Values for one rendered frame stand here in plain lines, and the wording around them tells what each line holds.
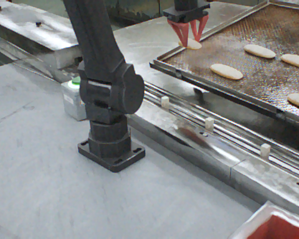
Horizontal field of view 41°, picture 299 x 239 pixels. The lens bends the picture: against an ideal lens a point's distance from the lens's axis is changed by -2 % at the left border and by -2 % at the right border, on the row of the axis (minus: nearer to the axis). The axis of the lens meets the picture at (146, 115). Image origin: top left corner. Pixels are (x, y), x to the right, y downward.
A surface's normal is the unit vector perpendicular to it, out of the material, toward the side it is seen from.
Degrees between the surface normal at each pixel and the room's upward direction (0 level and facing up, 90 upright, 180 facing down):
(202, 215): 0
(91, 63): 108
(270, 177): 0
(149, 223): 0
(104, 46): 90
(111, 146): 90
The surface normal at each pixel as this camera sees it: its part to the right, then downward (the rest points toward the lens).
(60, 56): 0.62, 0.34
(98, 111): -0.50, 0.42
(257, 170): -0.04, -0.89
